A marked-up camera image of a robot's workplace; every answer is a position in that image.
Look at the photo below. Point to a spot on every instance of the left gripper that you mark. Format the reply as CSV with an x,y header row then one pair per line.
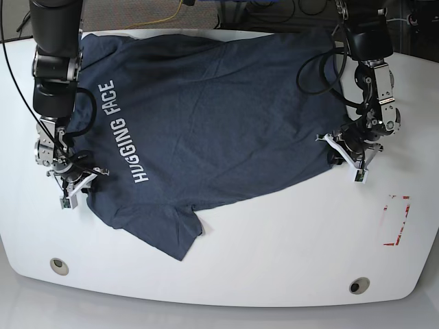
x,y
345,147

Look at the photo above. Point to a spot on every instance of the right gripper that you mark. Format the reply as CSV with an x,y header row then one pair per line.
x,y
72,179

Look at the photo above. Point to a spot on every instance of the dark blue t-shirt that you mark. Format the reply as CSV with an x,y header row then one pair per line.
x,y
186,123

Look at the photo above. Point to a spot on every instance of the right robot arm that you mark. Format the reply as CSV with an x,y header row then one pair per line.
x,y
57,28

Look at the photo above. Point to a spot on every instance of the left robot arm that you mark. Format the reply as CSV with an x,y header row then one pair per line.
x,y
366,41

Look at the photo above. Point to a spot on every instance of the red tape rectangle marking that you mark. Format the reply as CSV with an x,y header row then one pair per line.
x,y
395,215

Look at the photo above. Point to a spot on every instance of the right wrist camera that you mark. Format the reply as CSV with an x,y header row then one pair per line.
x,y
68,202

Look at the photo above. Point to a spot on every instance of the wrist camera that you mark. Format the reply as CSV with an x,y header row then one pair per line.
x,y
360,175
68,202

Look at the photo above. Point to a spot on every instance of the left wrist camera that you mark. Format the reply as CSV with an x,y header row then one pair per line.
x,y
360,175

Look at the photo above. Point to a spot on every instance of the left table cable grommet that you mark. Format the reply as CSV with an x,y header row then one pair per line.
x,y
59,267

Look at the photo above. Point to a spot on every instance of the table cable grommet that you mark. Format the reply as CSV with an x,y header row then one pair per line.
x,y
359,286
59,267

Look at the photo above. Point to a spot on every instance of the right table cable grommet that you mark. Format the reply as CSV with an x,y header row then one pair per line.
x,y
359,286

